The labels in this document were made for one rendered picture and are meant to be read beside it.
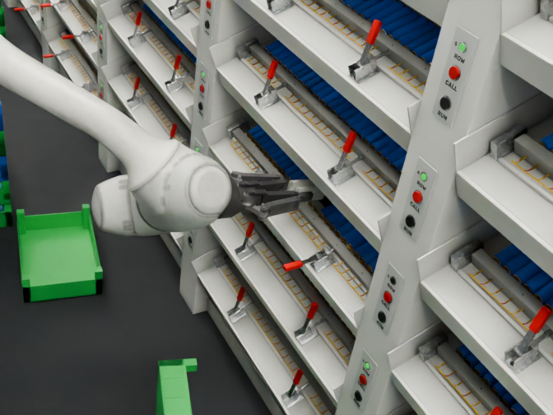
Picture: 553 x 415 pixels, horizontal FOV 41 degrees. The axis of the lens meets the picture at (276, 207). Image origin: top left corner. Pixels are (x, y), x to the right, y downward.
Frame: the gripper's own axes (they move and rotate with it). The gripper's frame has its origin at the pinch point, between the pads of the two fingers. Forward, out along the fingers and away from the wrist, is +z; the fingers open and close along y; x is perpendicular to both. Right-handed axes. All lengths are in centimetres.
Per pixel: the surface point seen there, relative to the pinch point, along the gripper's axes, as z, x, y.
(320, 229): -0.3, -3.7, 7.7
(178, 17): -5, 11, -56
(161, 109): 4, -23, -75
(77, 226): -15, -63, -77
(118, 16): -2, -7, -101
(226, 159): -3.3, -8.2, -24.8
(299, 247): -3.2, -8.1, 7.0
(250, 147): -0.1, -3.6, -21.7
